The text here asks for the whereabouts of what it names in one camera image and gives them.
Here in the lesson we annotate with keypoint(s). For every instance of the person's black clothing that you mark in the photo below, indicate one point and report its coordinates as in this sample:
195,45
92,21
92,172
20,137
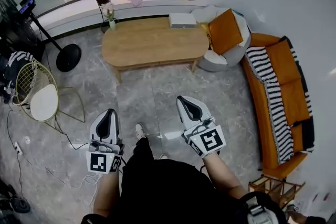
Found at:
162,189

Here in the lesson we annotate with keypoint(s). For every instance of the person's white shoe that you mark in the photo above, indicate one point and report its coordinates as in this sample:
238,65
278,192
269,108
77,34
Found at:
163,157
140,131

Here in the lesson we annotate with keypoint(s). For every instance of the black wheeled base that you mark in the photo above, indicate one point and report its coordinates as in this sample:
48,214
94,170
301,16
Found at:
14,200

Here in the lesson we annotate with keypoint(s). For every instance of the black stand with round base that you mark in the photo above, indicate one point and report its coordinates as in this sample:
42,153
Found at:
68,57

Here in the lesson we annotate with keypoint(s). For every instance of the wooden slatted rack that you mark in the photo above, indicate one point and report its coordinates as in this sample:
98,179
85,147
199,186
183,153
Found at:
275,189

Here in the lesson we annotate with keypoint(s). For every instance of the white power strip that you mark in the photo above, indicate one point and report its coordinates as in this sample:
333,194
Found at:
17,147

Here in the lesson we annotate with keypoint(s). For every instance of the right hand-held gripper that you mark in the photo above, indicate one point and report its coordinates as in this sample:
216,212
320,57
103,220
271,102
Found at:
210,140

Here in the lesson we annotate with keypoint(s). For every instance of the person's left forearm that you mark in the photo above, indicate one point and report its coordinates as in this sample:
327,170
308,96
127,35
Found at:
107,194

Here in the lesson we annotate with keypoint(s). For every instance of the white flat box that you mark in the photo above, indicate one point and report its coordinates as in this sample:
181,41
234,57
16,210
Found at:
182,21

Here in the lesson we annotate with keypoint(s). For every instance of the black white striped blanket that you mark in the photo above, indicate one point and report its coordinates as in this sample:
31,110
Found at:
270,94

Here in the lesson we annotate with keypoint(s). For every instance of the pale vase with pink flowers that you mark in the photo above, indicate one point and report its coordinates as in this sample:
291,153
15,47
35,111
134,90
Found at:
110,14

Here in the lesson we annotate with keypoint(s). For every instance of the grey white beanbag chair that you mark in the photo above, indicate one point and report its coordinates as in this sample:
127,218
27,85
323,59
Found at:
223,57

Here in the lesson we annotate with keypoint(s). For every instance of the black white knitted cloth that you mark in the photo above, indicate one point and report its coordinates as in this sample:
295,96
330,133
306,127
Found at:
14,60

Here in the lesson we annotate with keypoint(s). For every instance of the orange cushion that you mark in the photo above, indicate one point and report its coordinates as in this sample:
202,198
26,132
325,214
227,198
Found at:
227,31

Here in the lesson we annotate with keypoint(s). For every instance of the orange sofa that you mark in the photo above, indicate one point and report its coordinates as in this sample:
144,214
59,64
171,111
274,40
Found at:
286,86

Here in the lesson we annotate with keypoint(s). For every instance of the white round seat cushion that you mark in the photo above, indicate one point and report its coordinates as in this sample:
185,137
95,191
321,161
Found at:
44,102

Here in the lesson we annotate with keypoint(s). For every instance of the person's right forearm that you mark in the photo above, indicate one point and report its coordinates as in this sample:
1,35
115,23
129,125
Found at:
223,175

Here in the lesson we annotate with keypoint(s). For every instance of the wooden coffee table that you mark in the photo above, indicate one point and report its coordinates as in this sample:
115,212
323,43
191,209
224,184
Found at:
155,39

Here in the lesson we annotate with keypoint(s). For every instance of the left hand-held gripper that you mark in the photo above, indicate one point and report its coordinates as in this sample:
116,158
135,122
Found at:
101,150

